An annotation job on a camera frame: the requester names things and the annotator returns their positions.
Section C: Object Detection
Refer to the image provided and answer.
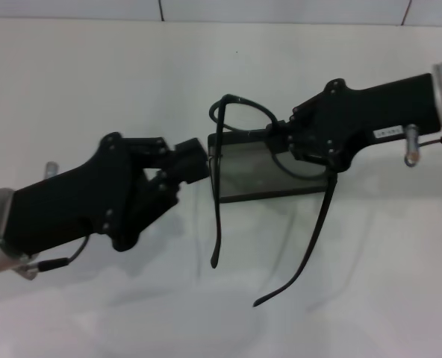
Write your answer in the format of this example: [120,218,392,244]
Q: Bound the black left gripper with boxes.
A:
[0,132,180,251]

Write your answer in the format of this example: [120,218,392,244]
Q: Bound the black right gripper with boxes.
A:
[265,73,442,174]

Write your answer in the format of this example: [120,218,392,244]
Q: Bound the black glasses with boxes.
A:
[208,93,340,308]

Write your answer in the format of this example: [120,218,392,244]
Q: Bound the black glasses case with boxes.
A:
[207,128,333,204]

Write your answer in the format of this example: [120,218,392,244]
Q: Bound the right gripper silver plug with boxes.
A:
[404,124,421,168]

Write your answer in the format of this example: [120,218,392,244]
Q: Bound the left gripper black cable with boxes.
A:
[17,234,92,281]

